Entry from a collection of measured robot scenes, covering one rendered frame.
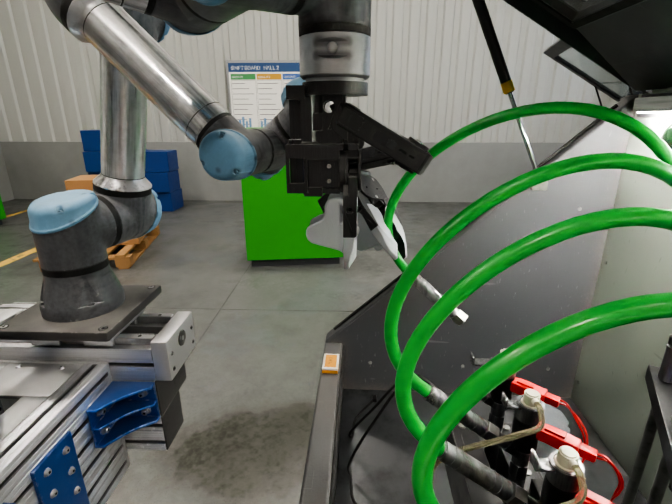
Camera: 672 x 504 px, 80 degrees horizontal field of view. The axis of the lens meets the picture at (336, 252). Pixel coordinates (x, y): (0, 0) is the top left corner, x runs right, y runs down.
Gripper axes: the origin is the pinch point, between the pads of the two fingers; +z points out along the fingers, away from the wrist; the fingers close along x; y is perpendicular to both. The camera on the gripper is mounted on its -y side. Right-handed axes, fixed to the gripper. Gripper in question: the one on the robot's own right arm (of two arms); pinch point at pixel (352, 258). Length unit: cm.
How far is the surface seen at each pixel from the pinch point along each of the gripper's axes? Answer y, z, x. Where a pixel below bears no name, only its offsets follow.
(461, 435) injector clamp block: -16.0, 26.8, -0.4
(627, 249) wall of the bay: -48, 6, -23
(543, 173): -16.8, -11.8, 10.2
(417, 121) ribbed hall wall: -92, -8, -654
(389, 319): -4.0, 2.9, 10.1
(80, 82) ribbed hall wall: 459, -69, -637
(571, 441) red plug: -22.9, 15.0, 12.5
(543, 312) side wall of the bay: -39, 21, -29
